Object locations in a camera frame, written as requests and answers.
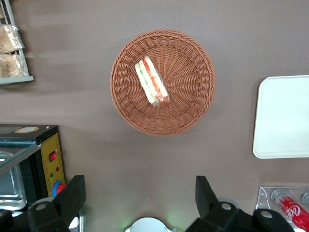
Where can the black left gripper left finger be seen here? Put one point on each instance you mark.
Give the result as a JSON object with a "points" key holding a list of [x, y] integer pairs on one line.
{"points": [[60, 210]]}

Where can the plastic wrapped sandwich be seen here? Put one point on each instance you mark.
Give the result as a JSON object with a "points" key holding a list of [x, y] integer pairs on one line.
{"points": [[150, 79]]}

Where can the brown round wicker basket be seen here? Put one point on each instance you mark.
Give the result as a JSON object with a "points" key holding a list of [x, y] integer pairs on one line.
{"points": [[188, 72]]}

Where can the steel pan in warmer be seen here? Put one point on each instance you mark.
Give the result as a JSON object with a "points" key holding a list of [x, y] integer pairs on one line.
{"points": [[10, 191]]}

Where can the red cola can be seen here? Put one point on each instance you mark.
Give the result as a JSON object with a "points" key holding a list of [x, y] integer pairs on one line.
{"points": [[292, 210]]}

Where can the bagged bread in clear wrap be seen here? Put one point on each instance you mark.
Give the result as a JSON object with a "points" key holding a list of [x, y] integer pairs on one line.
{"points": [[10, 65], [8, 38]]}

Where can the grey metal shelf rack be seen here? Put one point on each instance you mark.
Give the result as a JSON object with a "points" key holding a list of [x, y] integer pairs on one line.
{"points": [[25, 72]]}

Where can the black food warmer yellow panel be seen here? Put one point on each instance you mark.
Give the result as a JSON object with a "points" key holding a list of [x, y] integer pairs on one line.
{"points": [[50, 145]]}

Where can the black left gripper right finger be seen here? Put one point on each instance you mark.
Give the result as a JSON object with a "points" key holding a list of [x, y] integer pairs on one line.
{"points": [[217, 217]]}

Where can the clear acrylic can holder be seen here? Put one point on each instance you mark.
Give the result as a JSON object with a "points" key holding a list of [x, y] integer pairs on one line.
{"points": [[263, 198]]}

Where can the cream rectangular plastic tray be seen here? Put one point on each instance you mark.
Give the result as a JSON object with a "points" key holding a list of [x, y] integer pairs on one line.
{"points": [[282, 116]]}

